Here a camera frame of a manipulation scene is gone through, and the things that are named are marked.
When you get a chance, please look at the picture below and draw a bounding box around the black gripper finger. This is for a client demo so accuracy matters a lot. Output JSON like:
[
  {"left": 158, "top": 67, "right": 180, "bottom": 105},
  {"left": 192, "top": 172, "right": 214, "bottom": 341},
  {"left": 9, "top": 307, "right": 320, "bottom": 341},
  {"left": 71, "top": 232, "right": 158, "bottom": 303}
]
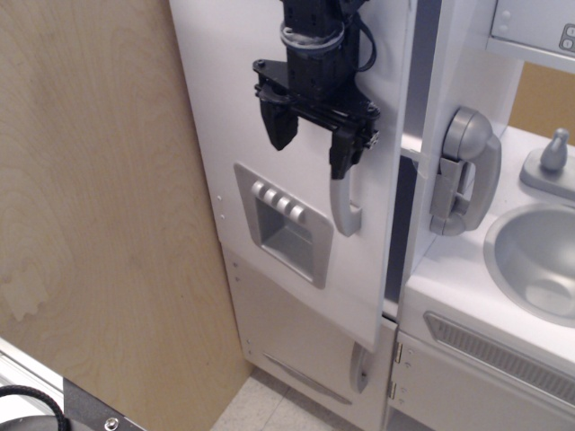
[
  {"left": 260, "top": 100, "right": 298, "bottom": 151},
  {"left": 329, "top": 128, "right": 364, "bottom": 180}
]

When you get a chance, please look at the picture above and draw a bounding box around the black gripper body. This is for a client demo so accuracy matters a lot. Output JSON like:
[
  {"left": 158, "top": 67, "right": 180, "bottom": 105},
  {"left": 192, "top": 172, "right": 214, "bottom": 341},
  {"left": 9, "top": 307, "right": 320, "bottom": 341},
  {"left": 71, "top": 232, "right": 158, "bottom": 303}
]
[{"left": 252, "top": 42, "right": 380, "bottom": 146}]

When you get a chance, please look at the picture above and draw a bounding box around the white fridge door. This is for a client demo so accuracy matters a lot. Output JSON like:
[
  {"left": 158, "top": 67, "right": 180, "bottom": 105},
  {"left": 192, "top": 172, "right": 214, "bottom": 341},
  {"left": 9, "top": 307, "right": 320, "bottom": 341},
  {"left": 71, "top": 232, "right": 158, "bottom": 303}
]
[{"left": 170, "top": 1, "right": 417, "bottom": 351}]

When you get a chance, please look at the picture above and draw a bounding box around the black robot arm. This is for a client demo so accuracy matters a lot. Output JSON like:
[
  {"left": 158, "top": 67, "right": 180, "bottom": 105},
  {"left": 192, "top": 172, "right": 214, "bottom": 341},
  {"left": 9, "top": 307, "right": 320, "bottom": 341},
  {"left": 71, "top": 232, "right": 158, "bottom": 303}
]
[{"left": 252, "top": 1, "right": 380, "bottom": 180}]

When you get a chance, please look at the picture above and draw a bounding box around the white toy fridge cabinet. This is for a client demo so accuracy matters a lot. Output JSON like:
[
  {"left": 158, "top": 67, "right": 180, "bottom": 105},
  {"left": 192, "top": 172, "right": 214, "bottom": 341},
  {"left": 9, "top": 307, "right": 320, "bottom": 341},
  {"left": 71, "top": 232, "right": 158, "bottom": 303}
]
[{"left": 384, "top": 1, "right": 523, "bottom": 321}]

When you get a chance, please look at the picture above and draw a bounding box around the grey ice dispenser panel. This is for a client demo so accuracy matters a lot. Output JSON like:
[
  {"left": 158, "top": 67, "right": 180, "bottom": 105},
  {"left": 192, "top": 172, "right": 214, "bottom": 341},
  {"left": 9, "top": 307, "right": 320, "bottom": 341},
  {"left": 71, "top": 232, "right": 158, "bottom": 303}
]
[{"left": 234, "top": 163, "right": 333, "bottom": 289}]

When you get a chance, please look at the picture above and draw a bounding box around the grey toy telephone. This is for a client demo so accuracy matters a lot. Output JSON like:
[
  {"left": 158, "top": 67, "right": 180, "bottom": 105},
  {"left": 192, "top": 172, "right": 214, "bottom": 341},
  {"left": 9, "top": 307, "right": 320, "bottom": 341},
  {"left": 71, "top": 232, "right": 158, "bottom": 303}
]
[{"left": 429, "top": 107, "right": 502, "bottom": 236}]

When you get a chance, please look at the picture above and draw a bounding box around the grey toy faucet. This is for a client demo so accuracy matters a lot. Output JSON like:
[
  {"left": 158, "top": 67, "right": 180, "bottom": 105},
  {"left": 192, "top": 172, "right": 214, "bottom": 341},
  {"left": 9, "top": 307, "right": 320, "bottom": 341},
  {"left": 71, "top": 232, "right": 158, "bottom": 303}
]
[{"left": 519, "top": 128, "right": 574, "bottom": 201}]

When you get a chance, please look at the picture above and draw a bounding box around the white lower freezer door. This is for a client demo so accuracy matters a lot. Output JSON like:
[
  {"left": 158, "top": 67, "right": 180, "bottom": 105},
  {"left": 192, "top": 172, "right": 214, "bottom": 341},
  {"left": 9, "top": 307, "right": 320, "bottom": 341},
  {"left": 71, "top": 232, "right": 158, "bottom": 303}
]
[{"left": 223, "top": 250, "right": 397, "bottom": 430}]

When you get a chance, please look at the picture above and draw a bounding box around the grey toy sink basin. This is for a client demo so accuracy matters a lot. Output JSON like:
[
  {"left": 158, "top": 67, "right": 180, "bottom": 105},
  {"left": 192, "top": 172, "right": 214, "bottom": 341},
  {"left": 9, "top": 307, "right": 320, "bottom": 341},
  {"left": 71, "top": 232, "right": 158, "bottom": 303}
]
[{"left": 483, "top": 204, "right": 574, "bottom": 328}]

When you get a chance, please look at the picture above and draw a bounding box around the white toy microwave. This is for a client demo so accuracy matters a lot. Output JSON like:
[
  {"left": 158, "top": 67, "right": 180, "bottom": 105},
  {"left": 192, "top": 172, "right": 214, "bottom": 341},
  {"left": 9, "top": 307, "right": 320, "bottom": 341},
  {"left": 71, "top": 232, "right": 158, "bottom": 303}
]
[{"left": 486, "top": 0, "right": 574, "bottom": 74}]

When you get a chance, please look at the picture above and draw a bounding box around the white toy oven front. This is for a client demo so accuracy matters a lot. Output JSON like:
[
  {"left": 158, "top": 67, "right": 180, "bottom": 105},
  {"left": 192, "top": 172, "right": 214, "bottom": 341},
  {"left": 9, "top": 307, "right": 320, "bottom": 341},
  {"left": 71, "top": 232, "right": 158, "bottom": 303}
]
[{"left": 388, "top": 319, "right": 574, "bottom": 430}]

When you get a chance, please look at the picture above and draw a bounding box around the grey oven vent panel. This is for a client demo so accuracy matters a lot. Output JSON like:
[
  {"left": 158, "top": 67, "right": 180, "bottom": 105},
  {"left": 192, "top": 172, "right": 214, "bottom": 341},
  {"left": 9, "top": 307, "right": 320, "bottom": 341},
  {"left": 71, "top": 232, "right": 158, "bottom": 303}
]
[{"left": 423, "top": 312, "right": 574, "bottom": 406}]

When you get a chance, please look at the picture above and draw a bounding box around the grey fridge door handle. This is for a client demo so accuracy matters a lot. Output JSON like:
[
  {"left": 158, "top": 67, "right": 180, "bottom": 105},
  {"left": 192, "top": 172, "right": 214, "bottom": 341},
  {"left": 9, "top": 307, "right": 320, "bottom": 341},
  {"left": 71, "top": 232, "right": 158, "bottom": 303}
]
[{"left": 330, "top": 175, "right": 362, "bottom": 237}]

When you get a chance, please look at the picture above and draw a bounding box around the grey freezer door handle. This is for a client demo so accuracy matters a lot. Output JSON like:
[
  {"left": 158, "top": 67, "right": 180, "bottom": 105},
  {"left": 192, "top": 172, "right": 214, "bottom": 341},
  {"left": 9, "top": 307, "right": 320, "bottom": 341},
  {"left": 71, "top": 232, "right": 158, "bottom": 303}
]
[{"left": 349, "top": 342, "right": 369, "bottom": 394}]

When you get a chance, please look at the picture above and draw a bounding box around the black metal base plate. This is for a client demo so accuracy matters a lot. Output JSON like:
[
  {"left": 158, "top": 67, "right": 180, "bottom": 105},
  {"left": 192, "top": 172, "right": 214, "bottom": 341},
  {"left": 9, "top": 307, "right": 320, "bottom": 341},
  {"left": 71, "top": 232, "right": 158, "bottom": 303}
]
[{"left": 63, "top": 378, "right": 143, "bottom": 431}]

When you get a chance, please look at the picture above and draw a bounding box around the black cable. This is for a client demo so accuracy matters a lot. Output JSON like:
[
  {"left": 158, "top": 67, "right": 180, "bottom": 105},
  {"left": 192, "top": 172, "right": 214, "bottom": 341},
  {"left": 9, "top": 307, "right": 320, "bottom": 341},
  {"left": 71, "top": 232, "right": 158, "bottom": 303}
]
[{"left": 0, "top": 383, "right": 68, "bottom": 431}]

